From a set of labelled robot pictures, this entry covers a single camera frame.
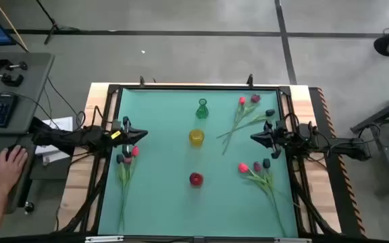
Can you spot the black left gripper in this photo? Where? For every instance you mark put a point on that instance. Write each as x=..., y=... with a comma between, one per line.
x=126, y=148

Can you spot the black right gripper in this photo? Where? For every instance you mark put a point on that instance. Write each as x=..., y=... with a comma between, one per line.
x=280, y=140

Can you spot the dark blue artificial tulip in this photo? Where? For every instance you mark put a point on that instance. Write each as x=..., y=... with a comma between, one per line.
x=120, y=158
x=266, y=163
x=270, y=112

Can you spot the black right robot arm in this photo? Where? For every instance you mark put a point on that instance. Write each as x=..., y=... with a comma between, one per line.
x=346, y=148

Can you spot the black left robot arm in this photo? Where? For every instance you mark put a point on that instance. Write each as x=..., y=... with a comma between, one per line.
x=90, y=136

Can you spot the yellow glass vase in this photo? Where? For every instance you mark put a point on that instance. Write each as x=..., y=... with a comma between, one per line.
x=196, y=137

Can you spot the green glass vase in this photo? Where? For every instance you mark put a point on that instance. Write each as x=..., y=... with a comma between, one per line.
x=202, y=111

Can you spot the red ribbed glass vase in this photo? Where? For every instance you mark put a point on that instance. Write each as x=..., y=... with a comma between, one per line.
x=196, y=179

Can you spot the black beam orange striped edge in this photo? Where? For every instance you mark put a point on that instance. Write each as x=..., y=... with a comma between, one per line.
x=320, y=111

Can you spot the white paper sheets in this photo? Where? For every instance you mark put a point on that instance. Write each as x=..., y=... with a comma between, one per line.
x=63, y=124

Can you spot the teal table mat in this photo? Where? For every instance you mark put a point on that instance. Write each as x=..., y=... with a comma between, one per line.
x=167, y=202

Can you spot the grey side desk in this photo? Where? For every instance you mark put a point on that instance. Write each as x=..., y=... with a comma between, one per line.
x=35, y=84

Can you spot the dark metal desk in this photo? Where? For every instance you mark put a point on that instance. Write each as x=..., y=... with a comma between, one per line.
x=380, y=121

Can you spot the black round knob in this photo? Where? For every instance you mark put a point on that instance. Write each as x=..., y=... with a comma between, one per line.
x=29, y=207

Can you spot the person's hand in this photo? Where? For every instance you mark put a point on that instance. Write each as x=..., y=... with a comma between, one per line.
x=7, y=172

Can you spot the black tripod stand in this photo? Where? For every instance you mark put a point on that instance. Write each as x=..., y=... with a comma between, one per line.
x=53, y=28

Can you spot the black screw clamp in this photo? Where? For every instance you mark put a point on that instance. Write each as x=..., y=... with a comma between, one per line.
x=12, y=80
x=2, y=63

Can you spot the thin yellowish pole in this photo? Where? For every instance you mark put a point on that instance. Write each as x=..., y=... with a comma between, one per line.
x=8, y=22

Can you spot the black metal table frame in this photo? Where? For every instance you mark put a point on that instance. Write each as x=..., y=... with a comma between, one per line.
x=181, y=87

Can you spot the silver metal bracket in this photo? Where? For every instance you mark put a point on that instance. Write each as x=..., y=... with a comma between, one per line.
x=104, y=239
x=292, y=240

